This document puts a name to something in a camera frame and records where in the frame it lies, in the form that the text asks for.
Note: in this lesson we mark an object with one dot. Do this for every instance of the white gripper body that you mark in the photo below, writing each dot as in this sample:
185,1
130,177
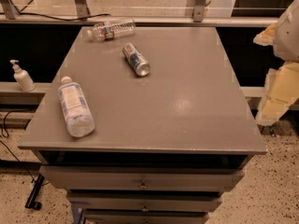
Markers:
288,36

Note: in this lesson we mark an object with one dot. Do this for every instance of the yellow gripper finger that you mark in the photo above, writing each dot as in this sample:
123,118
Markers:
281,90
266,37

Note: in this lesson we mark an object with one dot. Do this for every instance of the redbull can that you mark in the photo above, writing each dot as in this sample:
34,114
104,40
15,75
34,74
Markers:
137,61

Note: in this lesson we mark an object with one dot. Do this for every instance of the grey drawer cabinet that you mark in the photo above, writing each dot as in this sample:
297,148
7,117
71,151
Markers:
187,113

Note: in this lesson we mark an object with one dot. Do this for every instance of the clear plastic water bottle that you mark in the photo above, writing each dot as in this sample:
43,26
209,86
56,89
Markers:
109,30

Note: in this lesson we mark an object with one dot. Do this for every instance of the white labelled plastic bottle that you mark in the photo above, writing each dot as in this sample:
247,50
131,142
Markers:
77,114

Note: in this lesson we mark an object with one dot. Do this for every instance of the top cabinet drawer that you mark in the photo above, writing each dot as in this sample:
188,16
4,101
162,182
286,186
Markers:
151,179

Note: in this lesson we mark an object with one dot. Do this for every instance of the cabinet drawer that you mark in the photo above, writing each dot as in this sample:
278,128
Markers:
133,217
145,201
151,179

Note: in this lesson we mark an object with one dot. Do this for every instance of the bottom cabinet drawer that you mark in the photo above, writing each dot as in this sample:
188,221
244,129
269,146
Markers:
133,217

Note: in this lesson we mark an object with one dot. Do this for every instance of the middle cabinet drawer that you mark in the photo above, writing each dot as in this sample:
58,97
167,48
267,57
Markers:
145,201

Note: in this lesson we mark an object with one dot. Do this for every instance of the white pump dispenser bottle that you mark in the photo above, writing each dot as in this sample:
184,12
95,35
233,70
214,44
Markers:
22,77

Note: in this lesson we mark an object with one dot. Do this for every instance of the metal frame post right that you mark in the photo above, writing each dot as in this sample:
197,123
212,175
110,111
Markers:
199,10

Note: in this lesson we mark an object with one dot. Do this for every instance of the metal frame post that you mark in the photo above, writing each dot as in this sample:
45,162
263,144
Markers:
82,9
199,10

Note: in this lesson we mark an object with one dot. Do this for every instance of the black floor bracket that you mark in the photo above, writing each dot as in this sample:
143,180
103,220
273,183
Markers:
31,202

